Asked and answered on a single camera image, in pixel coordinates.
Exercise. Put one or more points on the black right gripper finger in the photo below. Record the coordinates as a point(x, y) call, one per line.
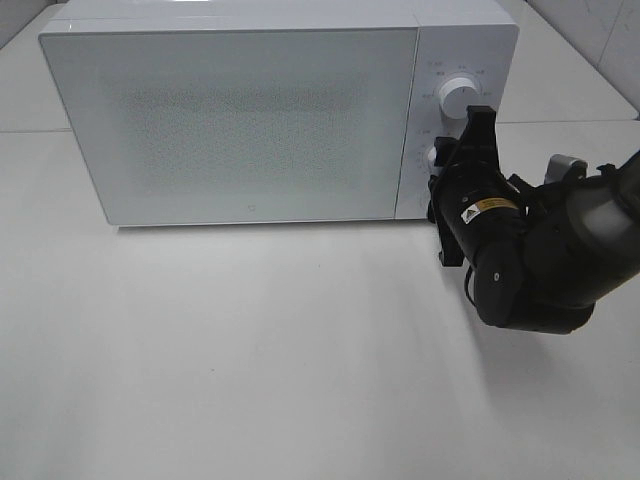
point(475, 146)
point(451, 254)

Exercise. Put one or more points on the wrist camera mount plate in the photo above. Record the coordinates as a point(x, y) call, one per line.
point(563, 168)

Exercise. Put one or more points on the upper white power knob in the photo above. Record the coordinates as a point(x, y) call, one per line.
point(456, 94)

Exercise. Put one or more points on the white microwave oven body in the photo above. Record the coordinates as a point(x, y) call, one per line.
point(477, 38)

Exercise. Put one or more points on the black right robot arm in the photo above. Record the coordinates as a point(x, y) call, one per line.
point(539, 257)

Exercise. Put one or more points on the white microwave door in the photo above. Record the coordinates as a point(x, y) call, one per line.
point(238, 127)

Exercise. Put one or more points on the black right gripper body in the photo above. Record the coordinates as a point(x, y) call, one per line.
point(479, 206)

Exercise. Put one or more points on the white timer knob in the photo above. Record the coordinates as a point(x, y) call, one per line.
point(430, 158)

